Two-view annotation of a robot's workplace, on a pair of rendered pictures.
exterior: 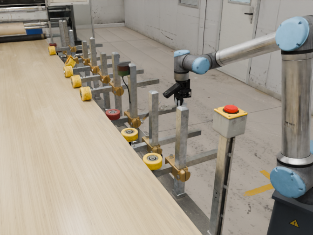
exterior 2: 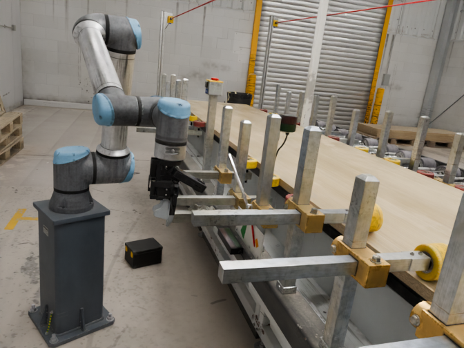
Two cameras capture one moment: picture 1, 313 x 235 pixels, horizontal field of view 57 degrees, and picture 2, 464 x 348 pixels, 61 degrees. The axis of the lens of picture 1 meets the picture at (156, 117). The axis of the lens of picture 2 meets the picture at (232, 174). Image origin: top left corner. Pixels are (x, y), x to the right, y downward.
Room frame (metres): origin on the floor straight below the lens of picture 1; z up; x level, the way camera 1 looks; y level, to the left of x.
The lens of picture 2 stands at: (2.69, 0.19, 1.31)
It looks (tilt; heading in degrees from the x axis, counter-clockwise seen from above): 16 degrees down; 188
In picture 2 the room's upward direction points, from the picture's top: 7 degrees clockwise
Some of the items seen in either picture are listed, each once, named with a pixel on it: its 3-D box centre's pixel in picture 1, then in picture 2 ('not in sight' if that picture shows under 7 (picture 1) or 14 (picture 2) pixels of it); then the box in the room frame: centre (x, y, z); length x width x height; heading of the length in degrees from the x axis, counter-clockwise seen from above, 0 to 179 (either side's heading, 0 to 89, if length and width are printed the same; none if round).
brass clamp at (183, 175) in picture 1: (177, 168); (221, 173); (1.02, -0.09, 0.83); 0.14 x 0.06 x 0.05; 27
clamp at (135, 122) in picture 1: (132, 119); (264, 213); (1.46, 0.14, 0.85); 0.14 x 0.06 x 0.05; 27
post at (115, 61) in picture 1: (117, 90); (298, 213); (1.66, 0.24, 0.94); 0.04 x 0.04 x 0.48; 27
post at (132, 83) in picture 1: (133, 106); (264, 186); (1.44, 0.13, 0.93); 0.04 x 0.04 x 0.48; 27
